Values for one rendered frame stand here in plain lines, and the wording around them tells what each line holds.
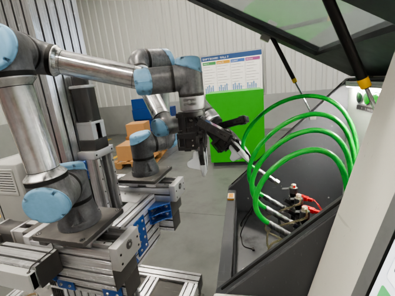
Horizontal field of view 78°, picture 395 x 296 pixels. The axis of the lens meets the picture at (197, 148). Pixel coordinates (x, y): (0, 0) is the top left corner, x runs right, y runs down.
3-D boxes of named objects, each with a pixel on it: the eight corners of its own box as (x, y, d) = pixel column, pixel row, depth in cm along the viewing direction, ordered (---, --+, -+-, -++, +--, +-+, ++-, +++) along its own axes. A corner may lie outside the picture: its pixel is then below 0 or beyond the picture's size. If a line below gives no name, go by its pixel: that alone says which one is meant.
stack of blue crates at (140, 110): (136, 139, 750) (129, 100, 719) (144, 135, 794) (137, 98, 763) (173, 138, 710) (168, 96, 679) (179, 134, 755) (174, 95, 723)
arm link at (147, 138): (129, 156, 135) (124, 132, 132) (151, 150, 142) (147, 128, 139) (136, 160, 125) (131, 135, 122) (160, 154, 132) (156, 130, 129)
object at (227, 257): (230, 217, 129) (227, 189, 125) (238, 217, 128) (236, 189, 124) (220, 333, 70) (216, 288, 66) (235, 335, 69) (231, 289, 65)
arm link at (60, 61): (17, 71, 80) (164, 100, 89) (-5, 69, 70) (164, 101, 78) (19, 34, 78) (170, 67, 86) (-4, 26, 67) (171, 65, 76)
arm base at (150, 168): (126, 177, 131) (123, 160, 129) (140, 167, 145) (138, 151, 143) (151, 178, 127) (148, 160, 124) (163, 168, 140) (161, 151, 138)
